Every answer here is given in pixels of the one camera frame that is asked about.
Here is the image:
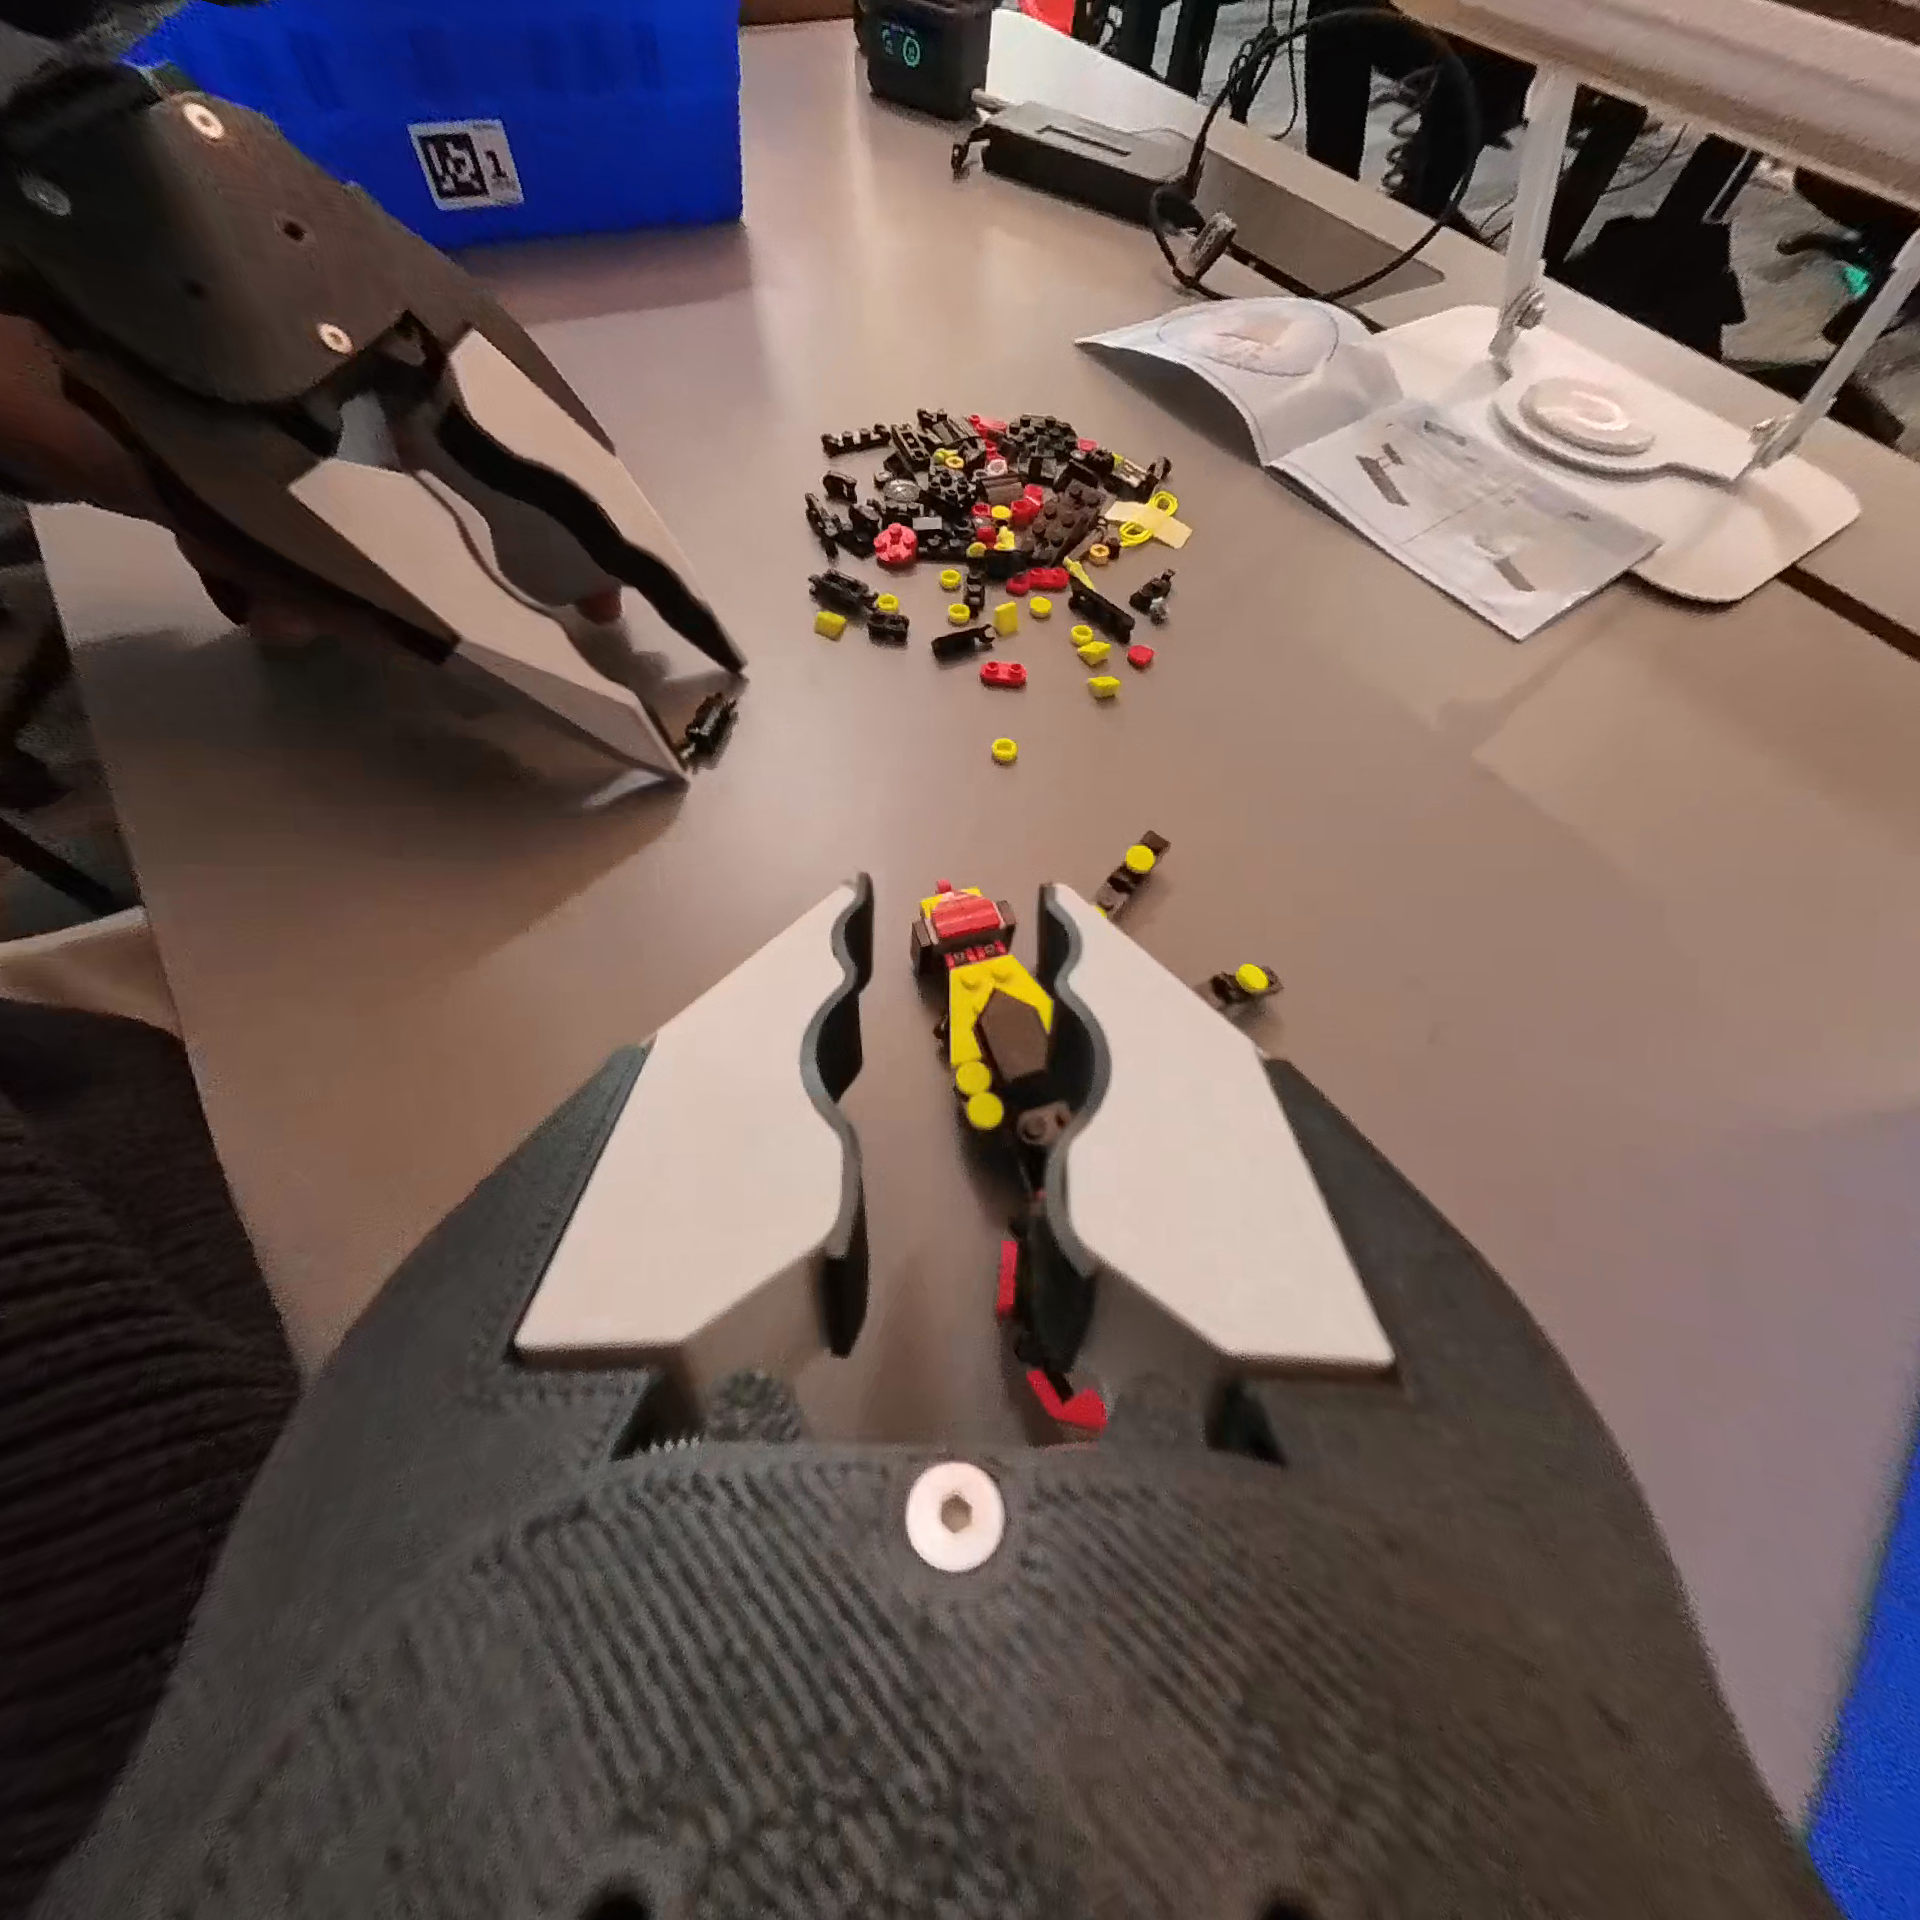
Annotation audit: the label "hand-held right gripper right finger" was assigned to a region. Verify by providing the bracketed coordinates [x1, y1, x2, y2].
[1035, 882, 1401, 1412]

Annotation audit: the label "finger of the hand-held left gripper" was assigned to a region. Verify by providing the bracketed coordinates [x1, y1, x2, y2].
[435, 330, 751, 682]
[289, 448, 741, 787]

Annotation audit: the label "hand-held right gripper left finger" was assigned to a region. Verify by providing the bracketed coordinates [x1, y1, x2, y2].
[513, 872, 875, 1403]

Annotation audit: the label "pile of lego pieces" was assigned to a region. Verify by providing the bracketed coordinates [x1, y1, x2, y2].
[803, 405, 1198, 767]

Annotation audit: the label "red yellow black lego figure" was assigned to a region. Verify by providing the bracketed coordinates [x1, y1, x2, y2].
[911, 828, 1287, 1436]

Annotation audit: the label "lego instruction booklet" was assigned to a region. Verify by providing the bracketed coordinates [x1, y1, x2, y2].
[1075, 294, 1666, 645]

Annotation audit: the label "person's left hand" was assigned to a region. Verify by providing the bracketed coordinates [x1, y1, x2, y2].
[0, 316, 625, 648]

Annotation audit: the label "black office chair base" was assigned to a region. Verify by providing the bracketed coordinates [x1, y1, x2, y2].
[0, 496, 141, 920]

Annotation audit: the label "black device with screen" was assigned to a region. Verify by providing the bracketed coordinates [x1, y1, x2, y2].
[853, 0, 1000, 123]

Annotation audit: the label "black flat power adapter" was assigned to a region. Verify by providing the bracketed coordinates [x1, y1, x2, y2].
[950, 94, 1206, 224]

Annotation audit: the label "white desk lamp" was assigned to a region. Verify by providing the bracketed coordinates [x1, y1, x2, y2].
[1367, 0, 1920, 606]

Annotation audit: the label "dark office chairs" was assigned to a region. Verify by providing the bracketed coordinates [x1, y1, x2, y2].
[1035, 0, 1920, 452]

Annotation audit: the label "black headset with cable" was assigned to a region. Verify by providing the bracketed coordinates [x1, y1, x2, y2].
[1149, 5, 1490, 306]

